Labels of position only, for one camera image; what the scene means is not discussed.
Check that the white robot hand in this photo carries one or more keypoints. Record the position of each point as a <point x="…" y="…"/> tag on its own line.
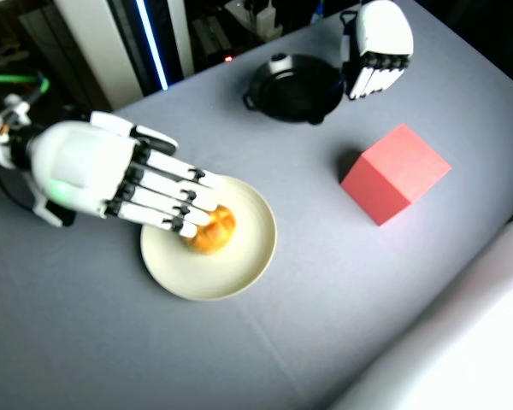
<point x="81" y="166"/>
<point x="382" y="30"/>

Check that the black cast iron skillet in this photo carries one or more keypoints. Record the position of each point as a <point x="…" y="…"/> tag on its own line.
<point x="295" y="91"/>

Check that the red cube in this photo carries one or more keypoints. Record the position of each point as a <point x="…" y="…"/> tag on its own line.
<point x="393" y="175"/>

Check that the golden bread roll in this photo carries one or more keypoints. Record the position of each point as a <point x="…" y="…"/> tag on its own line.
<point x="218" y="232"/>

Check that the cream round plate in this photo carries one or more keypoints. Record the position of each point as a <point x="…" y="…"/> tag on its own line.
<point x="239" y="256"/>

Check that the white plastic bottle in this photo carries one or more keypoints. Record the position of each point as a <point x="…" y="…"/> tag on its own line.
<point x="268" y="19"/>

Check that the white upright panel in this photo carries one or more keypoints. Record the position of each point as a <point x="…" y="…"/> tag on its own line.
<point x="98" y="47"/>

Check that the blue light strip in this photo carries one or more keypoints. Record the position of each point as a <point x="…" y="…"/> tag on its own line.
<point x="153" y="42"/>

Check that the grey table cloth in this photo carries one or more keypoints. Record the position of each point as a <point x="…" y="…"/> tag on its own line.
<point x="282" y="299"/>

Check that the white blurry foreground surface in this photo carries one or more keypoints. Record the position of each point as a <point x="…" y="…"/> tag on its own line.
<point x="461" y="341"/>

